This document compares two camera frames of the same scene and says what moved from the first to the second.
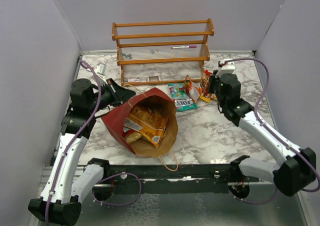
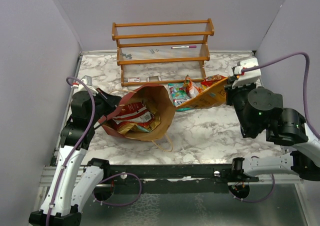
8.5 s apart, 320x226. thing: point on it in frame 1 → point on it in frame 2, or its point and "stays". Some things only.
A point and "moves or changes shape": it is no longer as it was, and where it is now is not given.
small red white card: [134, 79] stays
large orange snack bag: [150, 124] → [214, 96]
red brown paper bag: [147, 124] moves or changes shape
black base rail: [177, 178] stays
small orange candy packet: [193, 91] stays
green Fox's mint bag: [183, 101] stays
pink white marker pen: [189, 46] stays
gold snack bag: [132, 137] → [148, 127]
